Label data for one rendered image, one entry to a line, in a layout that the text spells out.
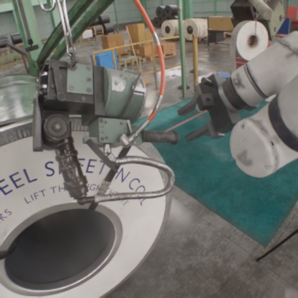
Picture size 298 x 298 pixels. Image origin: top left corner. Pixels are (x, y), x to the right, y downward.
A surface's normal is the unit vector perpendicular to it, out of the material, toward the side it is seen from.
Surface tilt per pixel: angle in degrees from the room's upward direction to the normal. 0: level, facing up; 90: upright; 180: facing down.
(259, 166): 96
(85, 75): 58
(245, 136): 90
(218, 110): 65
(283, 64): 74
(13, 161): 90
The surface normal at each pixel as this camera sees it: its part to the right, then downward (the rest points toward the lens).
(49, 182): 0.61, 0.40
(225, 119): -0.80, 0.00
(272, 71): -0.72, 0.39
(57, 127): 0.59, -0.18
